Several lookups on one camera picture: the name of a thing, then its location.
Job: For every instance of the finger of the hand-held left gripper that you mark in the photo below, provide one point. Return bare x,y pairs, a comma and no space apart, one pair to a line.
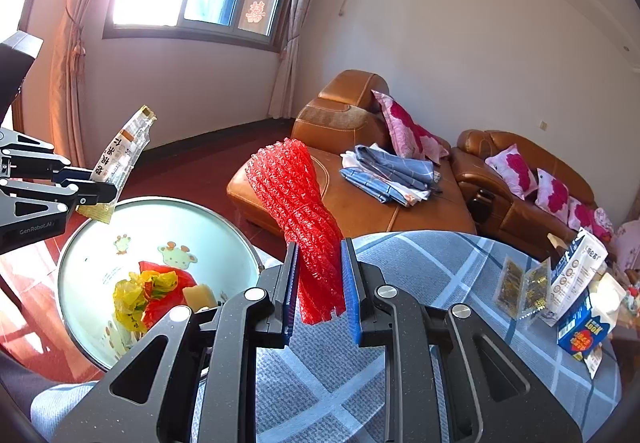
75,174
95,195

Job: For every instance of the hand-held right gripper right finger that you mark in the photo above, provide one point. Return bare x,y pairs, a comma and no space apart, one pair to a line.
351,288

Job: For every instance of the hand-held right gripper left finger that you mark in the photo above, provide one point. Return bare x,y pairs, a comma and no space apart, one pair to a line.
291,288

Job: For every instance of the clear packet with gold ends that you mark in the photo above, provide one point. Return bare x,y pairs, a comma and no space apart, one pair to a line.
120,153

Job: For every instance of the red foam net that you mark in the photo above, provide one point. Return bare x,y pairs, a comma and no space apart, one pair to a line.
300,213

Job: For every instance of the pale yellow foam block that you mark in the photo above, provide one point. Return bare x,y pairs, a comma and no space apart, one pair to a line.
199,298

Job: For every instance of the pale green cartoon basin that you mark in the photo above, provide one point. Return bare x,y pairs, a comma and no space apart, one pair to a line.
200,233

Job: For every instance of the yellow wrapper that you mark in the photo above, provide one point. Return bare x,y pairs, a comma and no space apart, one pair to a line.
132,295

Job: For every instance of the red foil wrapper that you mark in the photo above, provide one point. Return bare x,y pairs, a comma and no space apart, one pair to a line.
165,305

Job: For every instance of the blue plaid tablecloth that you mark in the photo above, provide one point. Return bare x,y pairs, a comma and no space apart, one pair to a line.
425,273

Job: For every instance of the peach curtain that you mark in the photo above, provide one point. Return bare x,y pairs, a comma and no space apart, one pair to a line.
85,23

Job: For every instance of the orange leather chaise sofa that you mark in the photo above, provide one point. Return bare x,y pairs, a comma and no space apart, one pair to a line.
350,203

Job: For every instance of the folded light blue plaid cloth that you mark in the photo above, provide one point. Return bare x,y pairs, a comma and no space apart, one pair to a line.
380,190

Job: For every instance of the brown leather three-seat sofa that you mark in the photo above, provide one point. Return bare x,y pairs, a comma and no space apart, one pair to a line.
500,218

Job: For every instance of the large pink floral pillow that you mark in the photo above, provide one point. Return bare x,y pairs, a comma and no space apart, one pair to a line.
410,128

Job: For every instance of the tall white carton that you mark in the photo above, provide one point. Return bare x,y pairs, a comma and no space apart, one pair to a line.
575,273

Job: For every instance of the blue white gable carton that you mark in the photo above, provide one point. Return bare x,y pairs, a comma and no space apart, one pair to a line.
582,333

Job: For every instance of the red paper window decoration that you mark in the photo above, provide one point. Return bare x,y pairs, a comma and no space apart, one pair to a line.
255,14

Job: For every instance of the crumpled pink cloth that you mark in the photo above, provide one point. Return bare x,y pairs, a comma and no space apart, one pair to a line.
604,223

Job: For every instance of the beige curtain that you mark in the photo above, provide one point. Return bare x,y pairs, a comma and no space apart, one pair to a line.
300,23

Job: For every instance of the pink floral cloth cover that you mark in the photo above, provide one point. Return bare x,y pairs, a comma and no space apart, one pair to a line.
629,243

